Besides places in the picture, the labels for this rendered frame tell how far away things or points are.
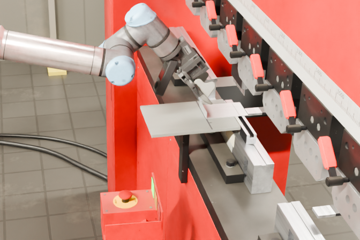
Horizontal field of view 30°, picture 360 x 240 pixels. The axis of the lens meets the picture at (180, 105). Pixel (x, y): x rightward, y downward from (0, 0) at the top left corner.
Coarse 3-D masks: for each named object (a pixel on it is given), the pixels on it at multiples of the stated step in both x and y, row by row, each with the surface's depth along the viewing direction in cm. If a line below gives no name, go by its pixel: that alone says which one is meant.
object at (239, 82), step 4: (232, 64) 200; (236, 64) 196; (232, 68) 200; (236, 68) 196; (232, 72) 200; (236, 72) 197; (232, 76) 201; (236, 76) 197; (236, 80) 197; (240, 80) 194; (236, 84) 201; (240, 84) 194; (244, 84) 193; (240, 88) 197; (244, 88) 194; (244, 92) 194
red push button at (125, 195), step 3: (120, 192) 197; (123, 192) 196; (126, 192) 196; (129, 192) 197; (120, 195) 196; (123, 195) 195; (126, 195) 195; (129, 195) 196; (123, 198) 195; (126, 198) 195; (129, 198) 196; (123, 201) 197; (126, 201) 197
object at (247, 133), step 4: (240, 116) 202; (244, 116) 200; (240, 120) 200; (244, 120) 198; (244, 124) 198; (248, 124) 196; (244, 128) 194; (248, 128) 195; (252, 128) 194; (240, 132) 196; (244, 132) 192; (248, 132) 194; (252, 132) 192; (244, 136) 193; (248, 136) 191; (252, 136) 192; (256, 136) 191; (244, 140) 193; (248, 140) 191; (252, 140) 192
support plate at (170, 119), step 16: (144, 112) 200; (160, 112) 201; (176, 112) 201; (192, 112) 201; (160, 128) 192; (176, 128) 193; (192, 128) 193; (208, 128) 193; (224, 128) 194; (240, 128) 195
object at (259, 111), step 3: (246, 108) 204; (249, 108) 204; (252, 108) 204; (255, 108) 204; (258, 108) 204; (261, 108) 204; (246, 111) 202; (249, 111) 202; (252, 111) 202; (255, 111) 202; (258, 111) 202; (261, 111) 202; (264, 111) 202; (249, 114) 201; (252, 114) 201; (255, 114) 202; (258, 114) 202; (261, 114) 202; (264, 114) 202
